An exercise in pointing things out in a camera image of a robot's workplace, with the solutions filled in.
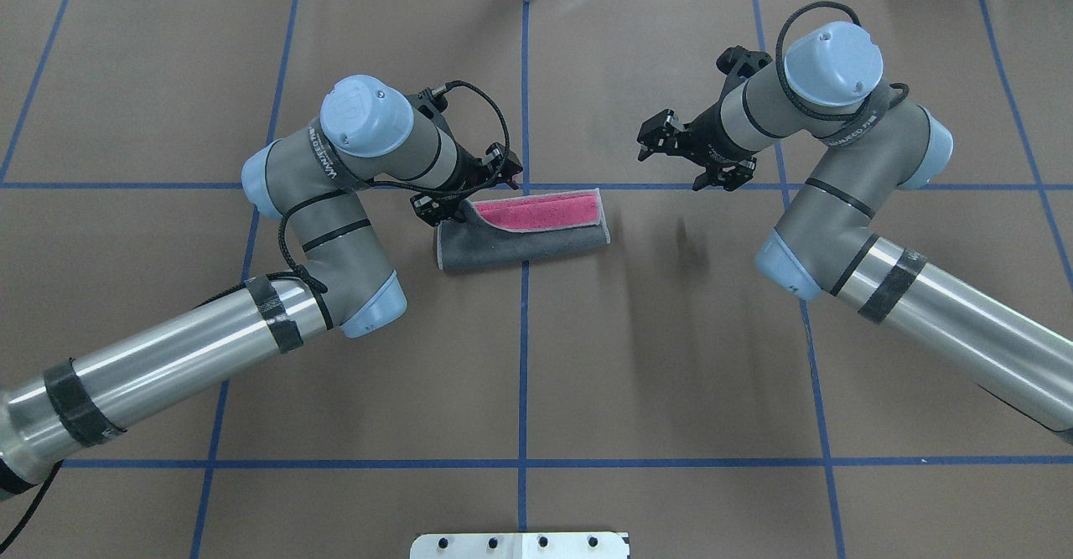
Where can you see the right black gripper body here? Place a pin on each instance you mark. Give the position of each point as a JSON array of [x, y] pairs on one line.
[[709, 135]]

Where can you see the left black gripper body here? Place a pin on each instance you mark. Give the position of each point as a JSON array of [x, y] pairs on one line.
[[463, 180]]

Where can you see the pink towel grey trim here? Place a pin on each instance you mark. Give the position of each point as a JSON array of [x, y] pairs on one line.
[[497, 232]]

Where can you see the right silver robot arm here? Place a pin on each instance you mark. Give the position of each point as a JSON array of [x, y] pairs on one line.
[[831, 84]]

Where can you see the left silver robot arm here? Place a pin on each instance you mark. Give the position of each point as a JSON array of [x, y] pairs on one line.
[[366, 135]]

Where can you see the blue tape line lengthwise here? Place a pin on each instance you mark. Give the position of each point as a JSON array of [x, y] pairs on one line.
[[522, 444]]

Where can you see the blue tape line crosswise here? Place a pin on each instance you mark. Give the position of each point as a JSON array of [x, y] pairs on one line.
[[234, 186]]

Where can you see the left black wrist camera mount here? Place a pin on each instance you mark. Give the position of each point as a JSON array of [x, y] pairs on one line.
[[431, 102]]

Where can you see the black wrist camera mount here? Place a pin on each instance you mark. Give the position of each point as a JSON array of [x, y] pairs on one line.
[[431, 102], [737, 62]]

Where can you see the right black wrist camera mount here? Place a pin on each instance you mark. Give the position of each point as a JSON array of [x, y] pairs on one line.
[[737, 62]]

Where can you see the white pedestal column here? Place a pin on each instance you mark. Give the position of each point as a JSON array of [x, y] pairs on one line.
[[556, 544]]

